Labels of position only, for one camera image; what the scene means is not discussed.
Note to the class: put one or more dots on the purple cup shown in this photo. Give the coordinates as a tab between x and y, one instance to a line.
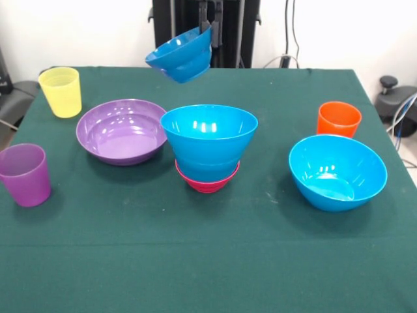
26	179

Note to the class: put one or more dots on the orange cup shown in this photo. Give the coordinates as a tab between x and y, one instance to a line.
339	122

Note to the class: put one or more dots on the large blue bowl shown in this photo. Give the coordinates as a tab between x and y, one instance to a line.
337	176
208	130

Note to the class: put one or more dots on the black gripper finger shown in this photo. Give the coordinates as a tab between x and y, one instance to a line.
204	19
216	29

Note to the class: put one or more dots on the yellow cup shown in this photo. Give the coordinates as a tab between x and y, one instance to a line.
62	94

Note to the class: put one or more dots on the dark grey chair base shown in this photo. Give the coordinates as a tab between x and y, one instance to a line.
394	104

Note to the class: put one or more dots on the grey padded chair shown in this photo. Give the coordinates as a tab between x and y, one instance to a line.
14	98

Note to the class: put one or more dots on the translucent light blue bowl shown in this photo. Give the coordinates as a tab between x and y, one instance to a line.
208	171

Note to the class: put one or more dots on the wide purple bowl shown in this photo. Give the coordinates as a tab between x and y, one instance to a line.
117	137

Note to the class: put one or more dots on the small dark blue bowl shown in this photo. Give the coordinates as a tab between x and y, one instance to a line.
185	58

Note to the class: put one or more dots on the dark green tablecloth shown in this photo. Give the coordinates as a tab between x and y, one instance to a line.
202	247

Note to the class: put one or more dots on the black power plug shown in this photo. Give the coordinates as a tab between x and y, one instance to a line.
285	61

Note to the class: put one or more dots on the small red bowl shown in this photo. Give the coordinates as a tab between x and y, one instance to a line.
205	186

